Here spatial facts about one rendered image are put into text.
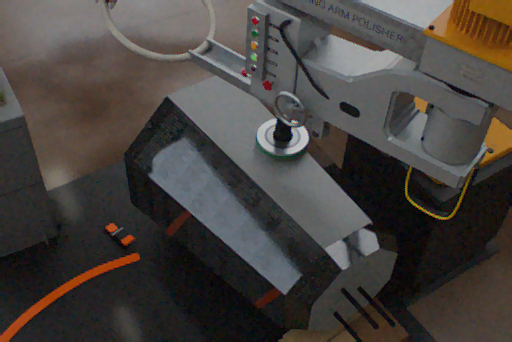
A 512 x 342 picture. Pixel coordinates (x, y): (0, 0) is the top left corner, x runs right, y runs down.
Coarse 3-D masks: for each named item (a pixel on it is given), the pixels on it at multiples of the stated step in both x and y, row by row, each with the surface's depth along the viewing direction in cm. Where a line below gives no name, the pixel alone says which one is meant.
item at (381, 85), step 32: (320, 64) 229; (352, 64) 228; (384, 64) 216; (416, 64) 208; (320, 96) 235; (352, 96) 226; (384, 96) 217; (416, 96) 209; (448, 96) 201; (320, 128) 247; (352, 128) 235; (384, 128) 226; (416, 128) 230; (416, 160) 224; (480, 160) 227
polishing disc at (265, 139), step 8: (272, 120) 284; (264, 128) 280; (272, 128) 280; (296, 128) 281; (264, 136) 277; (272, 136) 277; (296, 136) 278; (304, 136) 278; (264, 144) 274; (272, 144) 274; (280, 144) 274; (288, 144) 274; (296, 144) 274; (304, 144) 275; (272, 152) 271; (280, 152) 271; (288, 152) 271; (296, 152) 272
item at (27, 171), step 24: (0, 72) 306; (0, 120) 285; (24, 120) 290; (0, 144) 292; (24, 144) 299; (0, 168) 301; (24, 168) 308; (0, 192) 310; (24, 192) 317; (0, 216) 320; (24, 216) 328; (48, 216) 336; (0, 240) 330; (24, 240) 339
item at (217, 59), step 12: (216, 48) 280; (192, 60) 276; (204, 60) 271; (216, 60) 278; (228, 60) 278; (240, 60) 275; (216, 72) 271; (228, 72) 267; (240, 72) 274; (240, 84) 266; (300, 120) 256; (312, 132) 250; (324, 132) 251
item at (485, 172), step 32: (352, 160) 322; (384, 160) 299; (384, 192) 310; (416, 192) 288; (448, 192) 281; (480, 192) 294; (416, 224) 298; (448, 224) 297; (480, 224) 320; (416, 256) 308; (448, 256) 324; (480, 256) 349; (416, 288) 331
